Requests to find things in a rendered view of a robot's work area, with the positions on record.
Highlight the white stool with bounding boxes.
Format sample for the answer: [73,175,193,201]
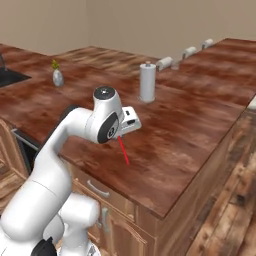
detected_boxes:
[200,38,215,51]
[181,45,198,61]
[155,56,174,72]

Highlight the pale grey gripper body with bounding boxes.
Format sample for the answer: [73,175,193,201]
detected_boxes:
[118,118,143,137]

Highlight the grey vase with yellow plant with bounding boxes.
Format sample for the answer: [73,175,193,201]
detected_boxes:
[51,59,65,88]

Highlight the wooden drawer front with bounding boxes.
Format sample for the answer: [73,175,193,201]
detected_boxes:
[70,165,137,223]

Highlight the wooden cupboard door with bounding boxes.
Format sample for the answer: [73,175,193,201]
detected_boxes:
[87,206,148,256]

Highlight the grey cupboard door handle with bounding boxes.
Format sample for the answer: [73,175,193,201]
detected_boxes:
[100,206,111,235]

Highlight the red straw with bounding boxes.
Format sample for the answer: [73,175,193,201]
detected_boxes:
[117,135,130,166]

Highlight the grey drawer handle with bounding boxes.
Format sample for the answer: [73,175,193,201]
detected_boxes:
[86,179,111,199]

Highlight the black dishwasher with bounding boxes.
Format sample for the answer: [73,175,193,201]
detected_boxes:
[11,128,44,175]

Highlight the glass cup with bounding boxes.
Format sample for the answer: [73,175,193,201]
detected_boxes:
[170,59,181,71]

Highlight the wooden cupboard run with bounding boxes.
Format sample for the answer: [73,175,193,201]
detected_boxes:
[0,118,31,214]

